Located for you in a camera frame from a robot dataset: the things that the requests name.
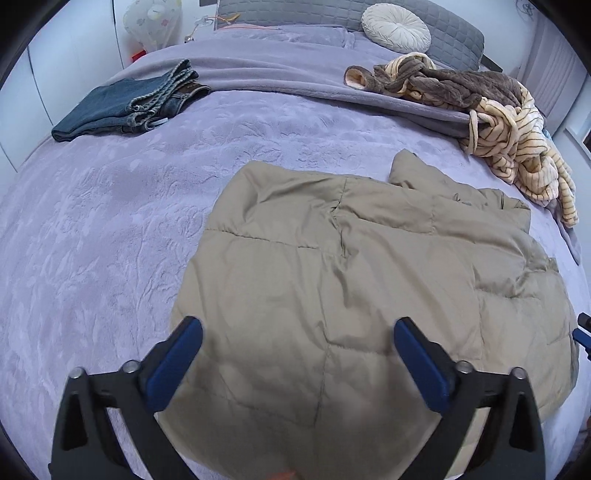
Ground cream striped fleece garment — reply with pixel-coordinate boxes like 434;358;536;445
462;88;580;229

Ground lavender pillow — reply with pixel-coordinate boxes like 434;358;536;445
217;24;352;47
344;31;393;54

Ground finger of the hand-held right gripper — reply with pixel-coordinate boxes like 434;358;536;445
573;312;591;358

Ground lavender embossed bed blanket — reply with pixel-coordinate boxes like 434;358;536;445
0;88;591;480

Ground brown fleece garment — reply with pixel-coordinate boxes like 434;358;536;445
344;52;532;112

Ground folded blue jeans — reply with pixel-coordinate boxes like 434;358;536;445
51;58;212;143

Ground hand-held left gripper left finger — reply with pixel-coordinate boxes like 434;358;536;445
48;316;204;480

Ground grey quilted headboard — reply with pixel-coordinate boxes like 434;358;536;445
217;0;485;72

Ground fan in floral cover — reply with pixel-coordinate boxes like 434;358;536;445
123;0;182;51

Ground white wardrobe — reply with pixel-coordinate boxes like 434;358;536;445
0;0;134;171

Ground pale curtain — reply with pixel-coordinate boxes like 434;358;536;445
515;28;585;125

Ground plain lavender blanket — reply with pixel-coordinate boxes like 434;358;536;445
111;25;583;266

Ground bedside clutter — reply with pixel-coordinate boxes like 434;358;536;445
182;16;218;44

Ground orange cord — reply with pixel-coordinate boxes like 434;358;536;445
215;16;282;31

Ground round cream cushion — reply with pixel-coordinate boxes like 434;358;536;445
361;4;432;53

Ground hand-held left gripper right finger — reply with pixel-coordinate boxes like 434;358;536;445
394;316;548;480

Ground beige puffer jacket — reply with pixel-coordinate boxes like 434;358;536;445
157;148;580;480

